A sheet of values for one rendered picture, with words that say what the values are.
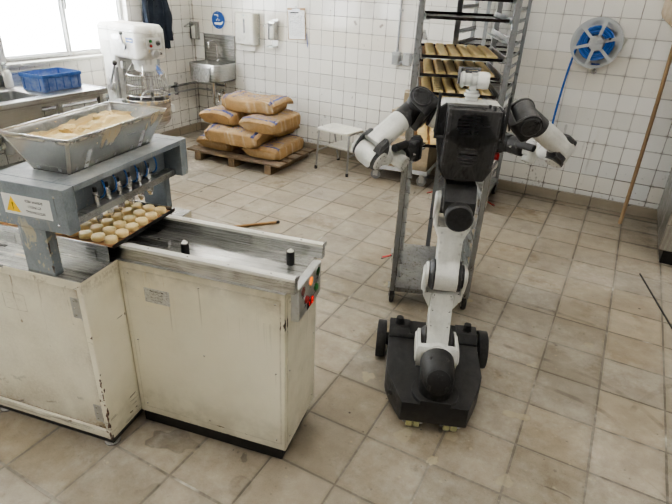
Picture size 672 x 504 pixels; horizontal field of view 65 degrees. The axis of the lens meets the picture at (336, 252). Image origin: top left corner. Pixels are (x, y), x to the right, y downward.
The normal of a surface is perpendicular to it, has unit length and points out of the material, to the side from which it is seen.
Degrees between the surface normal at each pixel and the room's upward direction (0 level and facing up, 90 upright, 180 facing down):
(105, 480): 0
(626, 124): 90
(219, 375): 90
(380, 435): 0
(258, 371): 90
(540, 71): 90
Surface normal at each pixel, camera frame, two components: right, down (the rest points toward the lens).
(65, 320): -0.31, 0.42
